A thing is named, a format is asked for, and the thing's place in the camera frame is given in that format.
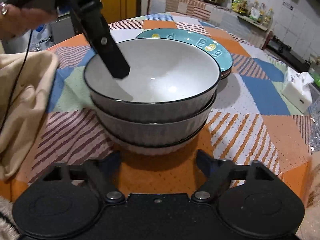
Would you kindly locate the person's left hand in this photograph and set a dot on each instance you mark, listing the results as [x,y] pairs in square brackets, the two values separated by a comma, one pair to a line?
[16,22]

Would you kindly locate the beige sleeve forearm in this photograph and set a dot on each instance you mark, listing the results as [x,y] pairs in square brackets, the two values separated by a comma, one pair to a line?
[26,82]

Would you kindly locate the white ribbed bowl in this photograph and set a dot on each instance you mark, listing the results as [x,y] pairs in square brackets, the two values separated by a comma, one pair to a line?
[161,150]
[169,80]
[156,135]

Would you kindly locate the striped cloth counter cover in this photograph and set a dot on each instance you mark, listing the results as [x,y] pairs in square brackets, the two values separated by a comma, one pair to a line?
[214,16]

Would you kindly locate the white tissue pack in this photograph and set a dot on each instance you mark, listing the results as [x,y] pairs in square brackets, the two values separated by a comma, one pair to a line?
[296,88]

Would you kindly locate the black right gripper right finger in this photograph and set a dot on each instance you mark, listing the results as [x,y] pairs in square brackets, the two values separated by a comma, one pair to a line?
[218,177]

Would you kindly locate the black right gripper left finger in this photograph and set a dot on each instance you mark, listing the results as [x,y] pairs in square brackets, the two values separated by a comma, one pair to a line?
[100,172]

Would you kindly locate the colourful patchwork tablecloth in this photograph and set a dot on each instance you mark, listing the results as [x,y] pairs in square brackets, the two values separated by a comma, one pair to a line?
[250,119]

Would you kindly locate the pink rabbit plate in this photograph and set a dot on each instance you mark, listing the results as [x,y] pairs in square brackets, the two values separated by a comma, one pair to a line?
[226,73]

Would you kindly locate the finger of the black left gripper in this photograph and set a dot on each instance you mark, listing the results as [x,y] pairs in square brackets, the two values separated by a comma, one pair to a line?
[105,46]

